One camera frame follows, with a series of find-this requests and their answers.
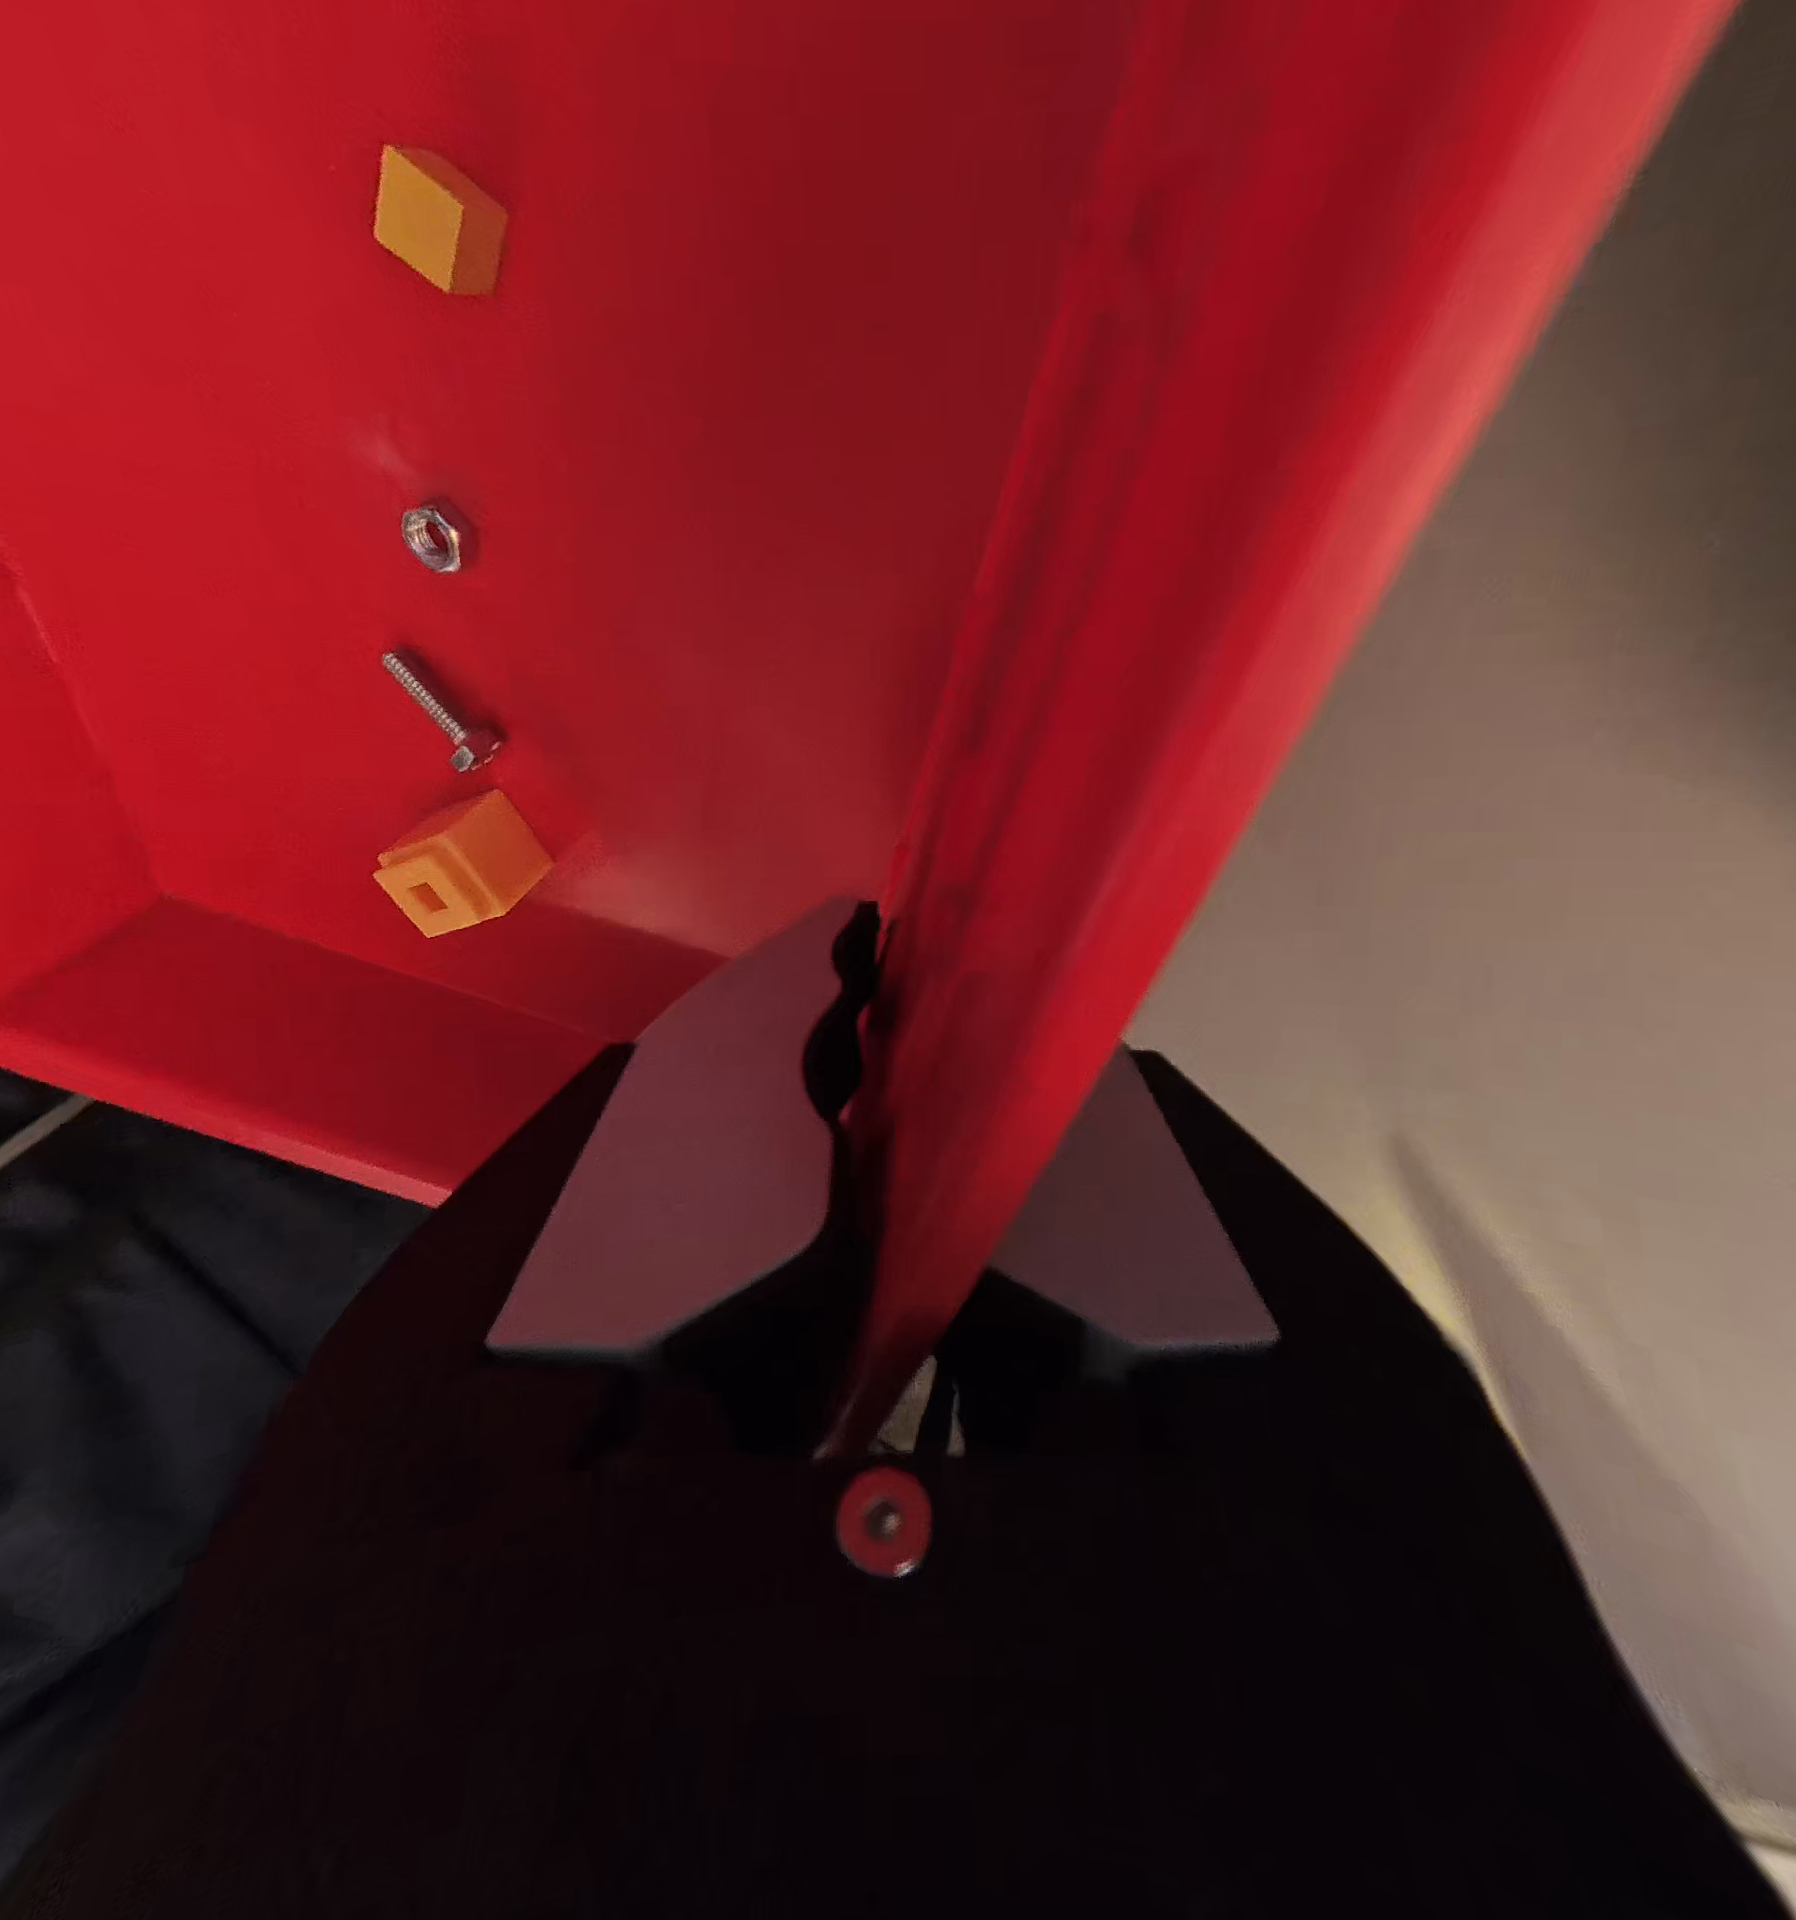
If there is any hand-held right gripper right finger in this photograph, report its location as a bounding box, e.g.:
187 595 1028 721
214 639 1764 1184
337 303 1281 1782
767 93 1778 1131
975 1051 1281 1375

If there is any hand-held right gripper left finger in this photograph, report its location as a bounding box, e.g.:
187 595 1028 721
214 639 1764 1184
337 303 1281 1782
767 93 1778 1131
489 896 874 1375

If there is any orange cube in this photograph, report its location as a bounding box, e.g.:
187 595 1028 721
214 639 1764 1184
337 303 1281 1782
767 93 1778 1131
373 790 556 942

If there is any small metal screw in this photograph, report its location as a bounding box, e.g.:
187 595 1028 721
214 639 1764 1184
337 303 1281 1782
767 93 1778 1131
381 649 510 776

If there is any red plastic bin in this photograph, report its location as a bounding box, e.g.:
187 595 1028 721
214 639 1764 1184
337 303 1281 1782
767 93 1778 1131
0 0 1739 1443

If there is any yellow cube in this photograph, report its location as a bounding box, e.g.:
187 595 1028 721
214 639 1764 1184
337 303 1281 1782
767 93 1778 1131
373 146 510 299

